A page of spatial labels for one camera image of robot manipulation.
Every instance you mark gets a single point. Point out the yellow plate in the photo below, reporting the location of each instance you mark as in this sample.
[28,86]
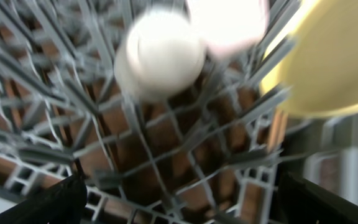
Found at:
[322,69]

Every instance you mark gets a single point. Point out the grey dishwasher rack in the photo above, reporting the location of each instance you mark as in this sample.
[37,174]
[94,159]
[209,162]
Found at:
[160,162]

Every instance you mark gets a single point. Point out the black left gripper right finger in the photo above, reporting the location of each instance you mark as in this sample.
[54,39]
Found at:
[305,202]

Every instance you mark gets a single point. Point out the white paper cup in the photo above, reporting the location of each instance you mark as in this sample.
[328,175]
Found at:
[160,57]

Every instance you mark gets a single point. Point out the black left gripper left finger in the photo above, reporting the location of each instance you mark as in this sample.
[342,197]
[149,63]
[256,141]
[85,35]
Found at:
[62,203]

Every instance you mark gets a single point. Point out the wooden chopstick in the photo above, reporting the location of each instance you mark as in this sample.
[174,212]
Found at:
[277,130]

